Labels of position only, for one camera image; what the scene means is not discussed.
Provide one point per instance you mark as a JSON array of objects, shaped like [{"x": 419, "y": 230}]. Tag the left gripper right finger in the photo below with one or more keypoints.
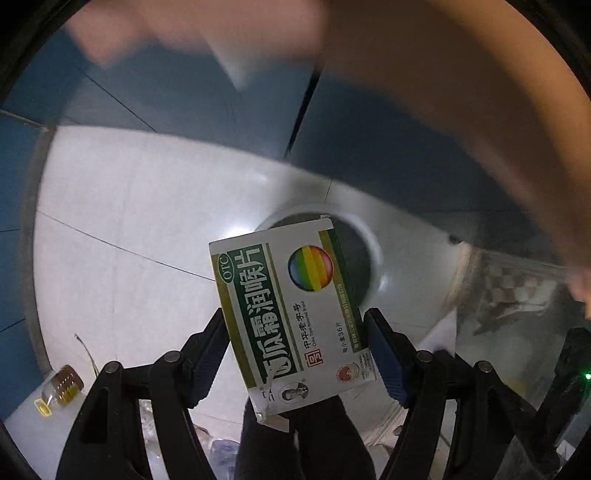
[{"x": 379, "y": 333}]

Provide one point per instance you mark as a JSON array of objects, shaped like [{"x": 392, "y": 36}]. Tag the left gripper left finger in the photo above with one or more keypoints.
[{"x": 203, "y": 353}]

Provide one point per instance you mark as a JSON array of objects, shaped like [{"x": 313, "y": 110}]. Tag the green white lozenge box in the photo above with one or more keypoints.
[{"x": 292, "y": 317}]

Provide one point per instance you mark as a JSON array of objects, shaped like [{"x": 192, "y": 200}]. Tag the white round trash bin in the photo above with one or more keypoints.
[{"x": 359, "y": 244}]

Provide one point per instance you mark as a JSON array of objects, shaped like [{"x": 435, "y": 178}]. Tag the blue kitchen cabinet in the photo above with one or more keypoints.
[{"x": 292, "y": 113}]

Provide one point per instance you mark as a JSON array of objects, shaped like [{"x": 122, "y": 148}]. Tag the black trouser legs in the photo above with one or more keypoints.
[{"x": 322, "y": 443}]

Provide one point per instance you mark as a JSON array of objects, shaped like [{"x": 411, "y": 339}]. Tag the checkered floor rug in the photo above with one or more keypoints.
[{"x": 498, "y": 290}]

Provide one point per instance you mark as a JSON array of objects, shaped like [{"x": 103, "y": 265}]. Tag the yellow oil bottle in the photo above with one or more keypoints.
[{"x": 59, "y": 391}]

